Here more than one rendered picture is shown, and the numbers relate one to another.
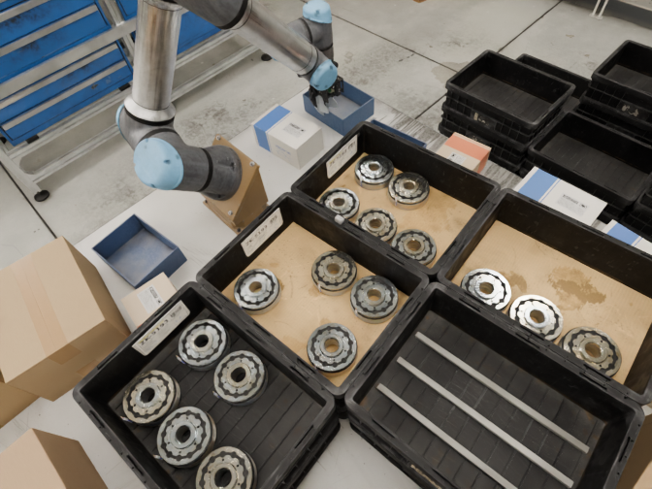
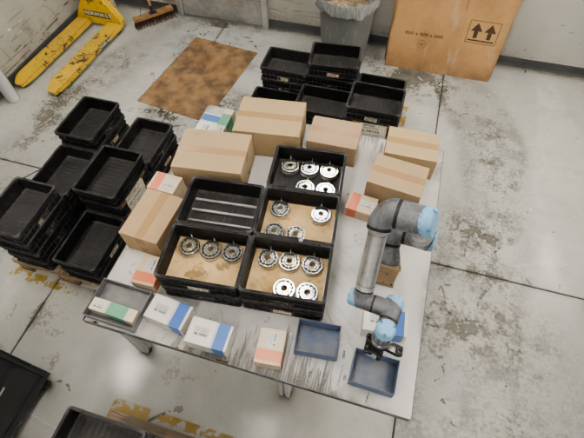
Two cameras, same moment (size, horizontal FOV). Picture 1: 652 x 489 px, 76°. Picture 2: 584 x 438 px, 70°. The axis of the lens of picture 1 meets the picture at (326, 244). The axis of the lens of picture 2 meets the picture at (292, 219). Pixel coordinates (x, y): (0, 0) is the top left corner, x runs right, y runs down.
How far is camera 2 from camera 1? 1.78 m
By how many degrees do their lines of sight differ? 63
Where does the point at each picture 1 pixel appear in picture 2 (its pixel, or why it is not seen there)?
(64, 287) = (394, 182)
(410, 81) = not seen: outside the picture
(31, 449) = (350, 146)
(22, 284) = (411, 176)
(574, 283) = (196, 276)
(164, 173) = not seen: hidden behind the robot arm
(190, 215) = not seen: hidden behind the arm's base
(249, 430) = (292, 180)
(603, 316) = (184, 266)
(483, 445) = (219, 208)
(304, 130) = (371, 321)
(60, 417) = (366, 169)
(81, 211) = (552, 315)
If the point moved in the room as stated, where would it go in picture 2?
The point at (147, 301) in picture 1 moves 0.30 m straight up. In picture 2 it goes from (367, 203) to (375, 168)
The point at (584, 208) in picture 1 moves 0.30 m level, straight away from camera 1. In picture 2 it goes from (195, 331) to (170, 401)
